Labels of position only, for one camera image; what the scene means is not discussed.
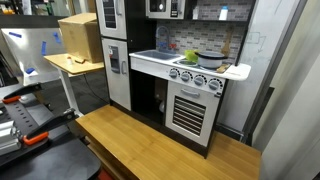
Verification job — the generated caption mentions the leaning white board panel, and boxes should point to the leaning white board panel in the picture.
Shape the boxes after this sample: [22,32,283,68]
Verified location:
[0,27,69,88]

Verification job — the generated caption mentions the white and black toy kitchen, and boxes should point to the white and black toy kitchen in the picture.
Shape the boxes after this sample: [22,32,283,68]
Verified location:
[94,0,258,159]

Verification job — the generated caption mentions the large wall whiteboard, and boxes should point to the large wall whiteboard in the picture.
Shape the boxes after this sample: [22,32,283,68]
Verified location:
[216,0,309,136]

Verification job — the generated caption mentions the small wooden side table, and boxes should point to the small wooden side table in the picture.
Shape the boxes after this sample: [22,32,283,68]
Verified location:
[43,53,106,118]

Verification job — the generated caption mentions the black clamp orange handle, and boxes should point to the black clamp orange handle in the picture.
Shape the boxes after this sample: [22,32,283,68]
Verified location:
[22,108,78,146]
[1,82,44,105]

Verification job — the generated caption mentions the small white bottle blue cap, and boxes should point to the small white bottle blue cap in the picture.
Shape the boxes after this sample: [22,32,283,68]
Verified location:
[218,5,230,21]

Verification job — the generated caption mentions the silver aluminium extrusion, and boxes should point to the silver aluminium extrusion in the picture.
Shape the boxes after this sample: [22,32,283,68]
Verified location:
[0,120,23,156]

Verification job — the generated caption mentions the brown cardboard box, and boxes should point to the brown cardboard box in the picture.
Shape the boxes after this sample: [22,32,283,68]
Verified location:
[57,12,104,64]

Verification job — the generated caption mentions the toy microwave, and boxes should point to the toy microwave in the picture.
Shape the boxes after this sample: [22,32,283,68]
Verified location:
[145,0,186,20]

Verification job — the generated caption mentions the grey toy pot with lid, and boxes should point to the grey toy pot with lid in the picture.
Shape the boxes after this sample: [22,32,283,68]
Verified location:
[194,50,229,70]

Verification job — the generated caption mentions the black power cable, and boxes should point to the black power cable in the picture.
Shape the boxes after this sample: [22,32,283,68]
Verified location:
[83,73,110,105]

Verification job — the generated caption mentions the grey toy faucet coloured taps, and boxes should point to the grey toy faucet coloured taps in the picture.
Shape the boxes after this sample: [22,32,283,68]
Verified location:
[155,25,178,54]

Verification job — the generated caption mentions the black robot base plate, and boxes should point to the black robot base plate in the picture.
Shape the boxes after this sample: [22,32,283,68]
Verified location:
[0,93,103,180]

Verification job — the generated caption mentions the lime green toy bowl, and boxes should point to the lime green toy bowl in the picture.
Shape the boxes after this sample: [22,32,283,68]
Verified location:
[184,49,200,64]

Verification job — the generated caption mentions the wooden toy spatula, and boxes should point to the wooden toy spatula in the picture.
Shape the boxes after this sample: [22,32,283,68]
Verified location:
[220,31,233,58]

